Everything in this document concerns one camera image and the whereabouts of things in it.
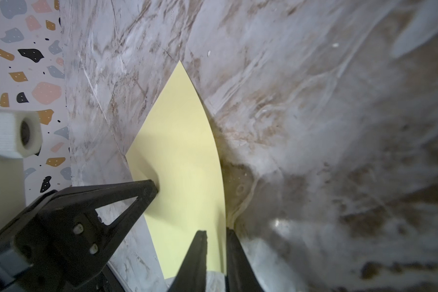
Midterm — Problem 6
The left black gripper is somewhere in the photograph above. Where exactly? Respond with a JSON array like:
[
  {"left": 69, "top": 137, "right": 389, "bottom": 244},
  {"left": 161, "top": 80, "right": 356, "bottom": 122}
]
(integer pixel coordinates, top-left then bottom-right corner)
[{"left": 0, "top": 180, "right": 158, "bottom": 292}]

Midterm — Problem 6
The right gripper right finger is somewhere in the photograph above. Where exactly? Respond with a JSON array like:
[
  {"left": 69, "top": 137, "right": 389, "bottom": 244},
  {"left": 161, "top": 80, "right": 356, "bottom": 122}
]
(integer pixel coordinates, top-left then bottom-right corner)
[{"left": 225, "top": 228, "right": 264, "bottom": 292}]

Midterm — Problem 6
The yellow square paper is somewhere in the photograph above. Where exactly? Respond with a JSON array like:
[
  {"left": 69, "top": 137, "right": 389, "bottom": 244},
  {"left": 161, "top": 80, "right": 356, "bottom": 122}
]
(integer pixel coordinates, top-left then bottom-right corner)
[{"left": 126, "top": 63, "right": 226, "bottom": 279}]

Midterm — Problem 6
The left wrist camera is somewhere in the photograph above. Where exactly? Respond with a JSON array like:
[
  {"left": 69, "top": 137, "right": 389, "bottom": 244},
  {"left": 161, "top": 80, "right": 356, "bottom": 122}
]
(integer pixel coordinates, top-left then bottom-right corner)
[{"left": 0, "top": 109, "right": 43, "bottom": 230}]

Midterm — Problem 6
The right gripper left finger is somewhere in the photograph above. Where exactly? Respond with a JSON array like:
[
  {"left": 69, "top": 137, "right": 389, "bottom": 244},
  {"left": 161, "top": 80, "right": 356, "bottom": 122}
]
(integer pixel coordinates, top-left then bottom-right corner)
[{"left": 168, "top": 231, "right": 208, "bottom": 292}]

